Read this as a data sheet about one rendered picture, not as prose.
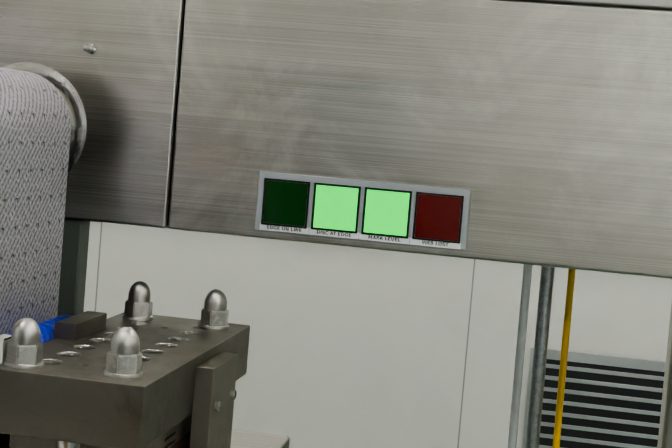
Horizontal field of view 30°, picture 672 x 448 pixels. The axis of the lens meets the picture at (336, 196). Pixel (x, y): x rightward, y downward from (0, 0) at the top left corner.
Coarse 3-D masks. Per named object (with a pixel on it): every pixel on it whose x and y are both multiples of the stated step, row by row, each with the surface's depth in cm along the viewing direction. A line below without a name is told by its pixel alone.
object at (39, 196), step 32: (0, 192) 126; (32, 192) 134; (64, 192) 142; (0, 224) 126; (32, 224) 134; (0, 256) 127; (32, 256) 135; (0, 288) 128; (32, 288) 136; (0, 320) 128
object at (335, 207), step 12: (324, 192) 146; (336, 192) 146; (348, 192) 146; (324, 204) 146; (336, 204) 146; (348, 204) 146; (324, 216) 147; (336, 216) 146; (348, 216) 146; (336, 228) 146; (348, 228) 146
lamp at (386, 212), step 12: (372, 192) 145; (384, 192) 145; (396, 192) 145; (372, 204) 146; (384, 204) 145; (396, 204) 145; (408, 204) 145; (372, 216) 146; (384, 216) 145; (396, 216) 145; (372, 228) 146; (384, 228) 145; (396, 228) 145
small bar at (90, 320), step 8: (88, 312) 141; (96, 312) 142; (64, 320) 134; (72, 320) 135; (80, 320) 135; (88, 320) 136; (96, 320) 139; (104, 320) 141; (56, 328) 133; (64, 328) 133; (72, 328) 133; (80, 328) 134; (88, 328) 137; (96, 328) 139; (104, 328) 142; (56, 336) 133; (64, 336) 133; (72, 336) 133; (80, 336) 134
